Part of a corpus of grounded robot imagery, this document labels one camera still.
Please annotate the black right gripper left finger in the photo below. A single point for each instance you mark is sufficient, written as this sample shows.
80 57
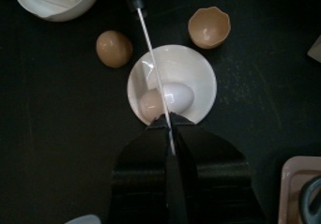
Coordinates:
140 171

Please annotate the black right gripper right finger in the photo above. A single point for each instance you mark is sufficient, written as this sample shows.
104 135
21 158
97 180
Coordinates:
217 171

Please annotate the white toy egg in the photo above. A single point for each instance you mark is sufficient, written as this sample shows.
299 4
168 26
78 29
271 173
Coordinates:
180 96

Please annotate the brown toy egg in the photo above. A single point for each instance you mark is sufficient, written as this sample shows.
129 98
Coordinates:
114 48

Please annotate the pink tray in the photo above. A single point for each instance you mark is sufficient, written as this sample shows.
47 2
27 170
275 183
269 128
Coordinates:
291 187

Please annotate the translucent white plastic cup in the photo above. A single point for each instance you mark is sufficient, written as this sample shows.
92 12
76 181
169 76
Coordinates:
84 220

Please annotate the white oval bowl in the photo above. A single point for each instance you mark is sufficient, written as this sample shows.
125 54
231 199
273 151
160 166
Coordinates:
188 65

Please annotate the brown eggshell half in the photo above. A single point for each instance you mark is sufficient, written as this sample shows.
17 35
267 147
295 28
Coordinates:
209 27

